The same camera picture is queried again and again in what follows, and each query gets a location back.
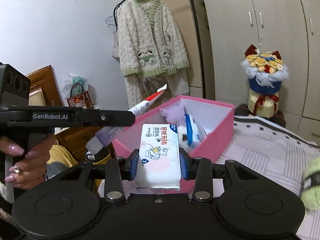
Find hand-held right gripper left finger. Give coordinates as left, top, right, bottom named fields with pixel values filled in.
left=59, top=149, right=140, bottom=203

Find wire clothes hanger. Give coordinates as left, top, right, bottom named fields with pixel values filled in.
left=105, top=15, right=118, bottom=28

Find brown wooden cabinet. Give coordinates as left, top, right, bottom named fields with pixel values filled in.
left=25, top=65, right=118, bottom=155

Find cream tote bag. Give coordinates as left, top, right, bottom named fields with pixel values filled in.
left=112, top=31, right=121, bottom=62

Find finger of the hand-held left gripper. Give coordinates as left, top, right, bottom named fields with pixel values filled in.
left=75, top=108, right=136, bottom=127

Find fluffy cream pants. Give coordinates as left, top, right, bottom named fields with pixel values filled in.
left=124, top=69, right=190, bottom=108

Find green yarn ball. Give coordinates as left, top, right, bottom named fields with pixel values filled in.
left=300, top=155, right=320, bottom=212

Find red checked bag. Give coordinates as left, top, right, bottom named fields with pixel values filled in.
left=67, top=84, right=92, bottom=108

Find person's left hand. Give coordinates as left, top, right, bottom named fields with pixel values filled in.
left=0, top=134, right=54, bottom=190

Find flower bouquet with blue wrap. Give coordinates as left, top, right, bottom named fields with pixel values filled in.
left=240, top=44, right=289, bottom=96

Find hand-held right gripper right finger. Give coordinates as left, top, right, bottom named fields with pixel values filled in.
left=179, top=149, right=262, bottom=203

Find black clothes rack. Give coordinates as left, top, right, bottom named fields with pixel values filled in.
left=113, top=0, right=215, bottom=100

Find black suitcase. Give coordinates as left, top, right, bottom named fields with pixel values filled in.
left=234, top=104, right=287, bottom=128

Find white purple toothpaste tube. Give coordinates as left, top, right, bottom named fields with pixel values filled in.
left=86, top=84, right=167, bottom=154

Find yellow cloth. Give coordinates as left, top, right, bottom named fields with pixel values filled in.
left=46, top=144, right=79, bottom=180

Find light wooden wardrobe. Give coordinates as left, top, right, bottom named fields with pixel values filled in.
left=199, top=0, right=320, bottom=145

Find blue white wipes packet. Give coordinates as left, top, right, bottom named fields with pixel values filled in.
left=184, top=113, right=208, bottom=145

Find white wet wipes packet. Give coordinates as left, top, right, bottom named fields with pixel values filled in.
left=136, top=123, right=181, bottom=191

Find cream gift box red ribbon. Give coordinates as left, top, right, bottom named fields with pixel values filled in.
left=248, top=91, right=280, bottom=118

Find clear plastic bag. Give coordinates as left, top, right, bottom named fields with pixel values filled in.
left=62, top=72, right=89, bottom=99

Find purple plush toy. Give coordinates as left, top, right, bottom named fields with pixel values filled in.
left=159, top=102, right=187, bottom=130

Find light wooden board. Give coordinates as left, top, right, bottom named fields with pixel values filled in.
left=155, top=0, right=215, bottom=99

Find pink cardboard box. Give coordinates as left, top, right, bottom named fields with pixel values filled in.
left=112, top=95, right=235, bottom=197

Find fluffy cream green cardigan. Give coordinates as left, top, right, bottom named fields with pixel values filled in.
left=117, top=0, right=190, bottom=77

